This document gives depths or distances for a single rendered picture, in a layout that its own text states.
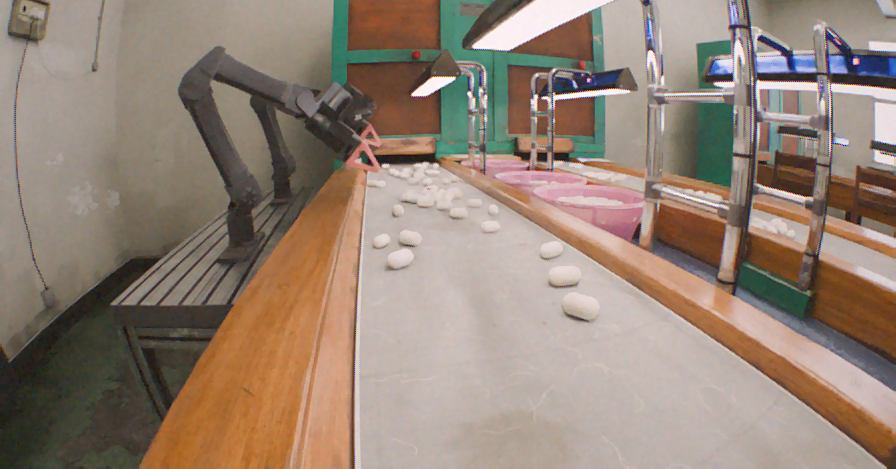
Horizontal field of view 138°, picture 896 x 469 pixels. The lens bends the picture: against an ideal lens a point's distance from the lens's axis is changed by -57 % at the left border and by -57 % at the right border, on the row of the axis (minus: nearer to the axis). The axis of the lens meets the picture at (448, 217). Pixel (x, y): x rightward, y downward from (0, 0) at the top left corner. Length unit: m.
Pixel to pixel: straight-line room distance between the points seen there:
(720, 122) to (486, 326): 3.34
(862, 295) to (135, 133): 3.41
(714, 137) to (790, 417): 3.38
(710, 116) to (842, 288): 3.11
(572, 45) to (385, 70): 0.94
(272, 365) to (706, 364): 0.32
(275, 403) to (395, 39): 1.71
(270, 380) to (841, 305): 0.68
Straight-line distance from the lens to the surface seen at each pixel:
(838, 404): 0.32
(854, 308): 0.65
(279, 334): 0.31
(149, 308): 0.69
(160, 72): 3.04
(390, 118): 1.78
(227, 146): 0.84
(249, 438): 0.22
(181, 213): 2.97
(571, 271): 0.44
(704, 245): 0.81
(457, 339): 0.33
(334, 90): 0.94
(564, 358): 0.32
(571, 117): 2.03
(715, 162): 3.60
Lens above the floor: 0.91
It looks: 13 degrees down
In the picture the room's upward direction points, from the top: straight up
